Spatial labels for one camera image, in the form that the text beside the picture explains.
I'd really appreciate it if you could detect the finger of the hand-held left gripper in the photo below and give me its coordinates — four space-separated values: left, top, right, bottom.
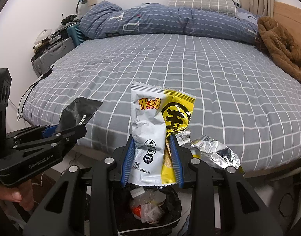
14 125 87 159
6 125 58 143

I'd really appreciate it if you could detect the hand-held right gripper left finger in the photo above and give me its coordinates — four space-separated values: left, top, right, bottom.
23 136 135 236

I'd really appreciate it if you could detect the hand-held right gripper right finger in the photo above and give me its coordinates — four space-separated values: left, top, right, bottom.
168 135 284 236

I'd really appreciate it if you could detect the black foil wrapper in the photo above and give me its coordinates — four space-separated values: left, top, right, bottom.
57 97 103 132

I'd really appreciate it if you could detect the yellow white snack wrapper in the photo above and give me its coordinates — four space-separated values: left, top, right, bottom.
127 81 245 186

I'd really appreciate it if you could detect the yellow paper cup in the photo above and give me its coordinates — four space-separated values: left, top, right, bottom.
150 189 166 206

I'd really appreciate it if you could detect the trash bin with black bag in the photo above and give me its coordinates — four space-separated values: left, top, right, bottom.
116 185 183 236

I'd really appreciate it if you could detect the red plastic bag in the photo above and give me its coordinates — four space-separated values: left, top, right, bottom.
131 205 144 217

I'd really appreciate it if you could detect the person's left hand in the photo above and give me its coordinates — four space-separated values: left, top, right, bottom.
0 177 35 210

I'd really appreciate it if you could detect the clear plastic bag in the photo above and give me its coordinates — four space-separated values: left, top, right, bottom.
139 200 166 224

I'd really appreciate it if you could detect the grey suitcase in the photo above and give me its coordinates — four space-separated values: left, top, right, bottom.
31 38 76 75

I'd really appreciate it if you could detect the bed with grey checked sheet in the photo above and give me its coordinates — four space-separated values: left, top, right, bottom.
18 33 301 177

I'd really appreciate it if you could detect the stack of black boxes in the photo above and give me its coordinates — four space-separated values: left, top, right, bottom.
32 28 67 54

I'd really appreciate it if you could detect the white round appliance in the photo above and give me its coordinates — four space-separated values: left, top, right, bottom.
34 29 53 46

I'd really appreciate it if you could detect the teal suitcase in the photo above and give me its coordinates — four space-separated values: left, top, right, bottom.
66 22 86 47

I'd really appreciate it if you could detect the white rounded furniture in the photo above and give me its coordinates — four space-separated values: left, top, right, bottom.
259 172 301 236

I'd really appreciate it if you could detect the blue striped quilt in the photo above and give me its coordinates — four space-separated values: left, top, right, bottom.
79 0 260 45

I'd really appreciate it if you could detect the brown fleece jacket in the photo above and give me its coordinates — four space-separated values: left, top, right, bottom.
256 17 301 83

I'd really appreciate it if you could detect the grey checked pillow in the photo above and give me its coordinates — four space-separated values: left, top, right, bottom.
168 0 237 17

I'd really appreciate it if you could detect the blue patterned pillow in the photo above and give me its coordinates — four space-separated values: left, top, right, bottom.
235 7 260 21

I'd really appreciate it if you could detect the wooden headboard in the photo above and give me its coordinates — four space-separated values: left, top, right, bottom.
272 1 301 33

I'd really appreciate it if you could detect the black power cable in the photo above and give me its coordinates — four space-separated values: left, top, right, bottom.
17 65 55 122

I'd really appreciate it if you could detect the black cable bundle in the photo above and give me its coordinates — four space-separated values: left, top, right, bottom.
61 14 82 25

